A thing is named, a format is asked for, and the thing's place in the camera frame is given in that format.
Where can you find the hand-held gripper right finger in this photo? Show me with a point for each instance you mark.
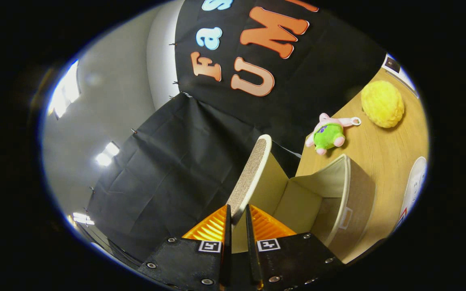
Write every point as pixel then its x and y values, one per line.
pixel 253 258

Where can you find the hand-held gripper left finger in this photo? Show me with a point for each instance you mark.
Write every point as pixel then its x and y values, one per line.
pixel 225 258

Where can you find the beige fabric storage box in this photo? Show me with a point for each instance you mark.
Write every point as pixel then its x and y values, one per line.
pixel 297 202

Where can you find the white canvas shoe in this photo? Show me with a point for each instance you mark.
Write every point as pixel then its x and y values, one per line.
pixel 415 186

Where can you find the black backdrop cloth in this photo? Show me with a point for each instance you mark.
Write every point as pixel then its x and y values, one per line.
pixel 176 161

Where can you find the pink and green plush toy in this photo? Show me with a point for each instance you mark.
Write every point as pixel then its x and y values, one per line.
pixel 328 135

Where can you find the ceiling light panel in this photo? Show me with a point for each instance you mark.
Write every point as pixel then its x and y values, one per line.
pixel 66 91
pixel 83 218
pixel 105 155

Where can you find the yellow plush toy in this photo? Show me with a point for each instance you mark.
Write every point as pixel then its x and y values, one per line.
pixel 382 104

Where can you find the white book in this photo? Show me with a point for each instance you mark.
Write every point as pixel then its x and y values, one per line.
pixel 399 74

